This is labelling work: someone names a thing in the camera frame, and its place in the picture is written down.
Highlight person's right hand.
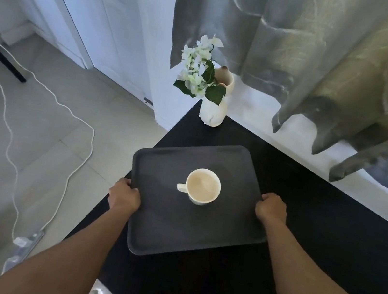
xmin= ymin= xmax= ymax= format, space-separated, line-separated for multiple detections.
xmin=253 ymin=190 xmax=291 ymax=229

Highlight person's left hand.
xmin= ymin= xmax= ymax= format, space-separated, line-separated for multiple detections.
xmin=106 ymin=176 xmax=144 ymax=217

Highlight dark grey serving tray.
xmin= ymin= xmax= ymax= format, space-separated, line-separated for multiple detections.
xmin=118 ymin=129 xmax=281 ymax=275

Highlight person's left forearm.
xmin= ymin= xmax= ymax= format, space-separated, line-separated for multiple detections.
xmin=0 ymin=189 xmax=133 ymax=294

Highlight person's right forearm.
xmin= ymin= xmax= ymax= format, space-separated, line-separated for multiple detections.
xmin=251 ymin=214 xmax=388 ymax=294

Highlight white coffee mug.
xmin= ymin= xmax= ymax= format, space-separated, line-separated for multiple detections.
xmin=174 ymin=165 xmax=224 ymax=209

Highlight white ceramic vase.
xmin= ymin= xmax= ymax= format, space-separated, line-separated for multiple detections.
xmin=198 ymin=63 xmax=237 ymax=129

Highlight white power strip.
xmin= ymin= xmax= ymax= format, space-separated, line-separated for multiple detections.
xmin=2 ymin=225 xmax=45 ymax=280

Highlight white artificial flowers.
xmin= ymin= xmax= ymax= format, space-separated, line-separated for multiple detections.
xmin=171 ymin=29 xmax=235 ymax=107

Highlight grey green curtain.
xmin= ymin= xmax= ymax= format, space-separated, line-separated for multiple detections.
xmin=149 ymin=0 xmax=388 ymax=199

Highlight white door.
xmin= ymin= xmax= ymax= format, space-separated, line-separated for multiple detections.
xmin=16 ymin=0 xmax=168 ymax=104

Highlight black stand leg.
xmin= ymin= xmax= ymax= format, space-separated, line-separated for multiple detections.
xmin=0 ymin=34 xmax=34 ymax=84

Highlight white power cable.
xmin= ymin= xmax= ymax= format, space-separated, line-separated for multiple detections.
xmin=0 ymin=26 xmax=110 ymax=252

